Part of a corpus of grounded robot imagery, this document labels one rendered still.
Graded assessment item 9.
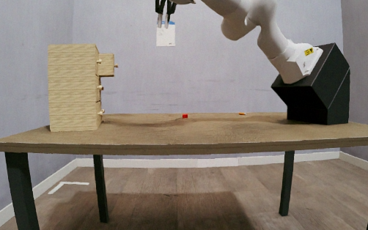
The light wood chest of drawers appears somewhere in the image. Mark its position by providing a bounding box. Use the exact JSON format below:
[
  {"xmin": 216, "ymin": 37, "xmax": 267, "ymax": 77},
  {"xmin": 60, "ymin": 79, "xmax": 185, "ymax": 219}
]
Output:
[{"xmin": 48, "ymin": 43, "xmax": 101, "ymax": 132}]

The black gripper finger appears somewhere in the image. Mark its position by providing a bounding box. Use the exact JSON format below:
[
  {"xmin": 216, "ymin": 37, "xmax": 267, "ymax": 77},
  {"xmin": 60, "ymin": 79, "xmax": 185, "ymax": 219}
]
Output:
[
  {"xmin": 155, "ymin": 0, "xmax": 166, "ymax": 28},
  {"xmin": 164, "ymin": 0, "xmax": 177, "ymax": 29}
]

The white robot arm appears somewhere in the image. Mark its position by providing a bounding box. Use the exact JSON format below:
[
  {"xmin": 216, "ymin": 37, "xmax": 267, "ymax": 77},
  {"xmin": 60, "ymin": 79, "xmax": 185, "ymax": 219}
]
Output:
[{"xmin": 201, "ymin": 0, "xmax": 323, "ymax": 84}]

